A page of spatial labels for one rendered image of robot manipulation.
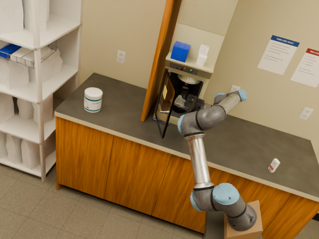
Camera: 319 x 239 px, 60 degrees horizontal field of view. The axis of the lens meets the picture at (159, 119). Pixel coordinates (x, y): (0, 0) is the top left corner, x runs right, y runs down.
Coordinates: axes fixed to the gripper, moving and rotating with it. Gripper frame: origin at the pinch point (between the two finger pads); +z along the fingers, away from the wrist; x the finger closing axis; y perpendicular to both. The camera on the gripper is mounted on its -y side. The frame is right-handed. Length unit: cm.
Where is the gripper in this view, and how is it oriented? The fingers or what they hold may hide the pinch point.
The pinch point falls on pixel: (172, 101)
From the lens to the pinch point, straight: 183.4
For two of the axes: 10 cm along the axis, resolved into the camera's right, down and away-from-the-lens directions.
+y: 2.1, -7.9, -5.8
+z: -9.5, -3.1, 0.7
